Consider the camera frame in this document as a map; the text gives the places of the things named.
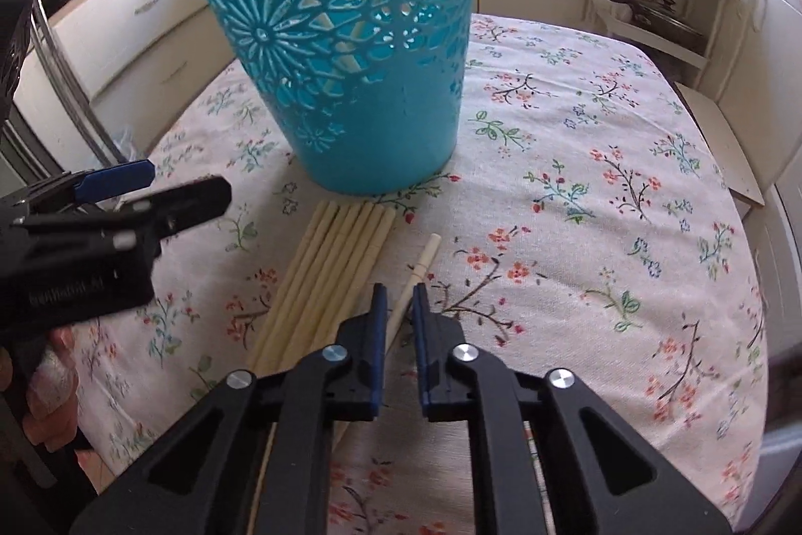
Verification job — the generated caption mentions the chrome framed door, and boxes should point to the chrome framed door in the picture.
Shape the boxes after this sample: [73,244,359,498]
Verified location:
[0,0,135,210]

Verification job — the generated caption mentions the floral tablecloth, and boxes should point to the floral tablecloth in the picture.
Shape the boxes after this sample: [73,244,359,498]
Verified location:
[72,12,770,535]

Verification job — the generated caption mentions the pale bamboo chopstick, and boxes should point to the pale bamboo chopstick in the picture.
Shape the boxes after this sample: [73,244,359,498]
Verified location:
[383,235,442,354]

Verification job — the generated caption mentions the person's left hand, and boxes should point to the person's left hand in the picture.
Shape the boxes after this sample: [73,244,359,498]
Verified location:
[22,327,95,467]

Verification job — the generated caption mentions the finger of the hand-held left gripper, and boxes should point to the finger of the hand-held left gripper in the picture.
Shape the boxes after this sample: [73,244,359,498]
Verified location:
[25,159,156,210]
[13,175,233,260]

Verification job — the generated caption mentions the pale wooden stool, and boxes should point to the pale wooden stool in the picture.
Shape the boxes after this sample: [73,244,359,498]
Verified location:
[673,80,766,207]

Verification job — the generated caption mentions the bundle of wooden chopsticks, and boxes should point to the bundle of wooden chopsticks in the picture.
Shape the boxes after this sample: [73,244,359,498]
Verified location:
[247,200,397,373]

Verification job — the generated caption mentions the cream tall cabinet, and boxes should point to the cream tall cabinet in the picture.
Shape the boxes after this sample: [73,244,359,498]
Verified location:
[708,0,802,185]

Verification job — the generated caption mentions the blue perforated plastic basket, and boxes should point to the blue perforated plastic basket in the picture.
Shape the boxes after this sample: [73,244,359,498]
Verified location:
[168,0,482,196]

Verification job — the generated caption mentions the white stove cabinet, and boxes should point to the white stove cabinet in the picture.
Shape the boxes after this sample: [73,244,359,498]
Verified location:
[13,0,239,147]

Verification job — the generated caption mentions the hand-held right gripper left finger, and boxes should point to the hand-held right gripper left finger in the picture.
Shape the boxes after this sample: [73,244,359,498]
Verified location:
[69,282,388,535]

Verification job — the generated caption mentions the dark lidded pan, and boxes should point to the dark lidded pan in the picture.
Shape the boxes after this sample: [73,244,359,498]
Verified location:
[600,0,706,53]

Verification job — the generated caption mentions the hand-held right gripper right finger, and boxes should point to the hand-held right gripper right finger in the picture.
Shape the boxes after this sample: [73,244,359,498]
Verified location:
[410,282,734,535]

